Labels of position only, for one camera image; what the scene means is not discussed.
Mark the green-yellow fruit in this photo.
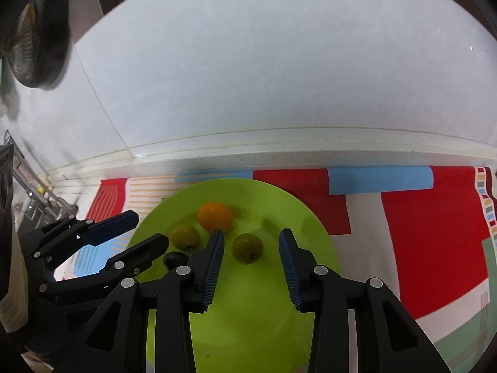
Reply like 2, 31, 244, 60
169, 224, 200, 251

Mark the black frying pan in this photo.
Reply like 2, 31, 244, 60
1, 0, 70, 89

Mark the colourful patterned mat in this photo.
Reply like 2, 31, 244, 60
54, 165, 497, 373

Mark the green fruit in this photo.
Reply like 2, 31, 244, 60
232, 233, 264, 265

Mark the green plate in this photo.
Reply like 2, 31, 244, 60
130, 178, 340, 372

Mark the small orange on plate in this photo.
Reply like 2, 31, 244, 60
197, 202, 233, 233

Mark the tall kitchen faucet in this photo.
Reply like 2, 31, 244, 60
3, 131, 78, 222

